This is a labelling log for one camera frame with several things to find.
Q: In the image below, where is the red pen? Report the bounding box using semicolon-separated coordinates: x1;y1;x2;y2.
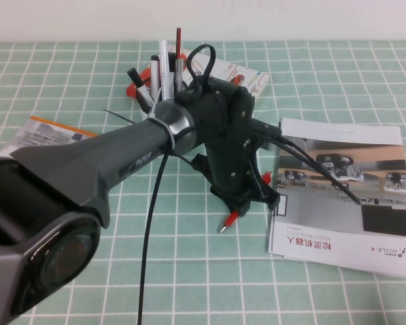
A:
218;172;272;234

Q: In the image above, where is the white cable tie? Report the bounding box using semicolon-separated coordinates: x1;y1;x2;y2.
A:
147;87;177;157

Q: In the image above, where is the long thin black cable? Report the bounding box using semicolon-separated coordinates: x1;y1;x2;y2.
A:
136;145;173;325

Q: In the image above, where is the green checked tablecloth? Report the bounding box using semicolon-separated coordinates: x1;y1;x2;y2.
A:
0;40;406;325

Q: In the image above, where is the thin black cable tie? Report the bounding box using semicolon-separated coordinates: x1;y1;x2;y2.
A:
103;108;137;125

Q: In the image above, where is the AgileX robotics brochure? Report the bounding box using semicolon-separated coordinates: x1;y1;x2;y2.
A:
267;117;406;280

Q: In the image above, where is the black mesh pen holder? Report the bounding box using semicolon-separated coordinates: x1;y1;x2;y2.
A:
137;90;177;120

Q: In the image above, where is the white orange ROS book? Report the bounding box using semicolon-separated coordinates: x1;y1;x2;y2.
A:
0;115;99;158

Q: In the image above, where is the map cover book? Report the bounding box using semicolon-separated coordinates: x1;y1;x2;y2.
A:
168;47;270;100

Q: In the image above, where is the red black pencil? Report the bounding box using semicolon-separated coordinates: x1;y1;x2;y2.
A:
175;27;183;61

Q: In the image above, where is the slim white marker black cap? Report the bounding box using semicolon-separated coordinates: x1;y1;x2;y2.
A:
150;54;162;103

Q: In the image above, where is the black looped cable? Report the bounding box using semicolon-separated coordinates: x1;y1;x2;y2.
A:
186;43;218;98

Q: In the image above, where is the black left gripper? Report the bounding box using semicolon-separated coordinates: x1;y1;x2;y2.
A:
175;77;280;218

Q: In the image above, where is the black camera cable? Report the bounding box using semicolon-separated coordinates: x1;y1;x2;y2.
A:
277;140;341;187
277;133;362;206

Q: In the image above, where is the black capped slanted marker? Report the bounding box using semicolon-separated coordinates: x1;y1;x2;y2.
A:
127;67;155;106

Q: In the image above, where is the grey pen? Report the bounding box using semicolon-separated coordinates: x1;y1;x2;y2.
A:
174;58;185;93

